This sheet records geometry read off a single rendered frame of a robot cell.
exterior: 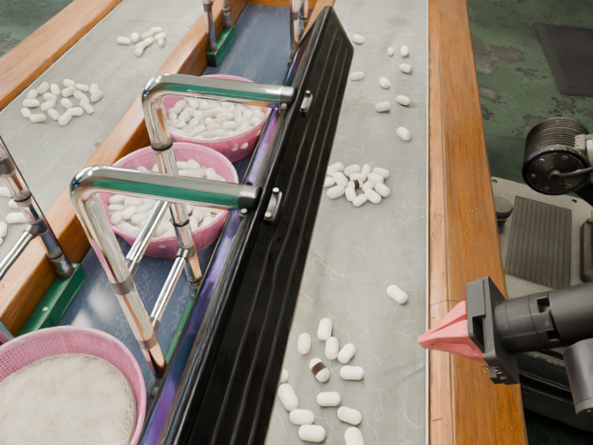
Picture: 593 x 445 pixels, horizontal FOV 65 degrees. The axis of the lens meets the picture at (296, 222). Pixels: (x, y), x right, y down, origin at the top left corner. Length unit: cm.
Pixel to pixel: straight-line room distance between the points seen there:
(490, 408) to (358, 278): 27
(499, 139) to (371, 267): 177
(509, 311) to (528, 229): 83
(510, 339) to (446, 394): 18
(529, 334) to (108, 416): 53
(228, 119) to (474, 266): 64
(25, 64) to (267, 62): 64
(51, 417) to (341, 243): 51
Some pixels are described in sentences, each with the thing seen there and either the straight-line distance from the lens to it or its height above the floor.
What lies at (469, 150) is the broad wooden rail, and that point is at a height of 76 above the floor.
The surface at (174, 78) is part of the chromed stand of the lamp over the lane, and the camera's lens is 51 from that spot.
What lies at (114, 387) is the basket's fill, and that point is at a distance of 74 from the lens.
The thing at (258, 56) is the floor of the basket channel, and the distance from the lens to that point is 151.
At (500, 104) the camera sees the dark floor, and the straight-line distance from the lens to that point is 277.
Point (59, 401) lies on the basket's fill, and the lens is 75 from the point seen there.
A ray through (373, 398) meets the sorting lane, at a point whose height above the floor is 74.
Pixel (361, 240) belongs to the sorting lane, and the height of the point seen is 74.
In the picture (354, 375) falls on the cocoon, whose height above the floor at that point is 76.
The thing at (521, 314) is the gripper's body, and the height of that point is 96.
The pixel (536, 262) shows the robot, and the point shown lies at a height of 47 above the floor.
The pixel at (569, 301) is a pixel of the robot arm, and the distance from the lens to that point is 53.
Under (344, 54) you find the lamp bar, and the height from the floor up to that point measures 107.
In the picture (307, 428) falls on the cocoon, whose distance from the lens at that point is 65.
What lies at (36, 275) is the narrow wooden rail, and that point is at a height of 75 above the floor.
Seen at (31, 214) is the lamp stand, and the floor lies 87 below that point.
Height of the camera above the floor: 137
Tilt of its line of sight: 47 degrees down
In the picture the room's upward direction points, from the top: 1 degrees clockwise
